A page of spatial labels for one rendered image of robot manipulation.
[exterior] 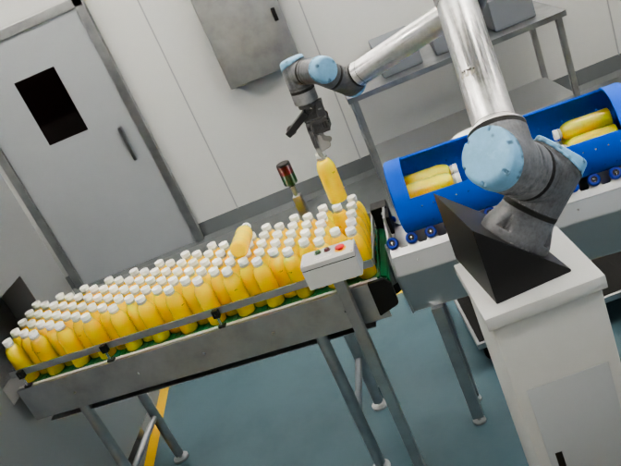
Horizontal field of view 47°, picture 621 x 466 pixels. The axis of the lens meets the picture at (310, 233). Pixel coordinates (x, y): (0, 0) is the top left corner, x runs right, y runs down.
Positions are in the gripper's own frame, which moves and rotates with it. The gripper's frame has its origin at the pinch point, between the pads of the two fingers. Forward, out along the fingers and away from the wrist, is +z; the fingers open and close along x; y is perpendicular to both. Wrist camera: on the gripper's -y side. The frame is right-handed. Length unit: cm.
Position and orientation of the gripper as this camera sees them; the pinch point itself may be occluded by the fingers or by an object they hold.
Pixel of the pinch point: (321, 153)
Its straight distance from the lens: 263.7
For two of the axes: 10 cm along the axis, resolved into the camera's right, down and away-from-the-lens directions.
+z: 3.5, 8.5, 4.0
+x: 0.8, -4.5, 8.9
